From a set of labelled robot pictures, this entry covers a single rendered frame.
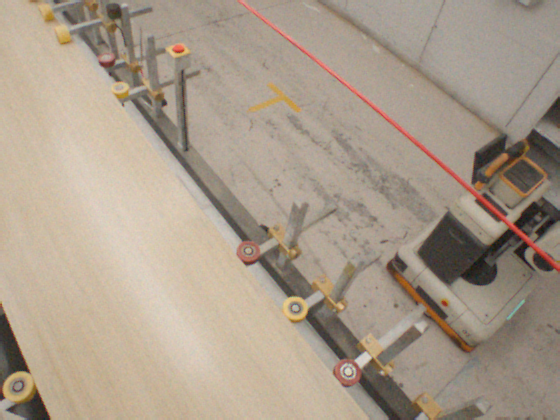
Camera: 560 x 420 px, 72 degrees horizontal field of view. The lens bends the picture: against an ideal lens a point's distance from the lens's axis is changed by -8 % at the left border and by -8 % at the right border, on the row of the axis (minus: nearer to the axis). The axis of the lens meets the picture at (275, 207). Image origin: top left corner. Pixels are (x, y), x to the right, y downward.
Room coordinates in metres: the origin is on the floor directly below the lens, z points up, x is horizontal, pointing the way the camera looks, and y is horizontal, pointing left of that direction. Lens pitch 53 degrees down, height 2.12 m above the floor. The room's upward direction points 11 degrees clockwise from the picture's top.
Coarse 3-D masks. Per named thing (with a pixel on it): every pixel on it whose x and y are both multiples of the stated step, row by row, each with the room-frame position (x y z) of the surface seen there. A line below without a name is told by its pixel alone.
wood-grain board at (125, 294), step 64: (0, 0) 1.94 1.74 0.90; (0, 64) 1.41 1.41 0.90; (64, 64) 1.49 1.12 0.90; (0, 128) 1.02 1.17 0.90; (64, 128) 1.09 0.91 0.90; (128, 128) 1.15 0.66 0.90; (0, 192) 0.73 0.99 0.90; (64, 192) 0.78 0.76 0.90; (128, 192) 0.84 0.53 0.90; (0, 256) 0.49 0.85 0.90; (64, 256) 0.54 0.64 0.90; (128, 256) 0.59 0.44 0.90; (192, 256) 0.64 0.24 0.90; (64, 320) 0.34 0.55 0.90; (128, 320) 0.38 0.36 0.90; (192, 320) 0.43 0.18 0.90; (256, 320) 0.47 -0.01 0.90; (64, 384) 0.16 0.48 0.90; (128, 384) 0.20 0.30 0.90; (192, 384) 0.24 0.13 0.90; (256, 384) 0.28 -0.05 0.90; (320, 384) 0.31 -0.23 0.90
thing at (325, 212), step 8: (328, 208) 0.98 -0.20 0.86; (336, 208) 1.00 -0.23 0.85; (312, 216) 0.93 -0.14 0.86; (320, 216) 0.94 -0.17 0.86; (328, 216) 0.97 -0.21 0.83; (304, 224) 0.89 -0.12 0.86; (312, 224) 0.91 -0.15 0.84; (272, 240) 0.79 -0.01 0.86; (264, 248) 0.75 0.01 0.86; (272, 248) 0.77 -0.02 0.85
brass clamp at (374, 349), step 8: (368, 336) 0.51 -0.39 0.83; (360, 344) 0.49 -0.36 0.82; (368, 344) 0.49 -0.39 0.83; (376, 344) 0.49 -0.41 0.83; (368, 352) 0.46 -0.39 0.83; (376, 352) 0.46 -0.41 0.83; (376, 360) 0.44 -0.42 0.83; (392, 360) 0.45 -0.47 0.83; (376, 368) 0.42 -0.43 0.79; (384, 368) 0.42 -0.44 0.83; (392, 368) 0.42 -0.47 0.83
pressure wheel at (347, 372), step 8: (344, 360) 0.40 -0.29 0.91; (352, 360) 0.40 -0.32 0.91; (336, 368) 0.37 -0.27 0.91; (344, 368) 0.37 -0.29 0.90; (352, 368) 0.38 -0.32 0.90; (360, 368) 0.38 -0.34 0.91; (336, 376) 0.34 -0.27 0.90; (344, 376) 0.35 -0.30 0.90; (352, 376) 0.35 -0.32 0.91; (344, 384) 0.33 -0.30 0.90; (352, 384) 0.33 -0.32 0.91
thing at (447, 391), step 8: (472, 360) 0.49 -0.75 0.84; (480, 360) 0.49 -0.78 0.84; (464, 368) 0.45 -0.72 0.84; (472, 368) 0.46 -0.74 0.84; (456, 376) 0.42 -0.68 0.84; (464, 376) 0.43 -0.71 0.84; (448, 384) 0.39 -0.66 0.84; (456, 384) 0.40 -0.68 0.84; (440, 392) 0.37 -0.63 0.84; (448, 392) 0.37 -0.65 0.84; (440, 400) 0.34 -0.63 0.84; (416, 416) 0.28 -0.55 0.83; (424, 416) 0.28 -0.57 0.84
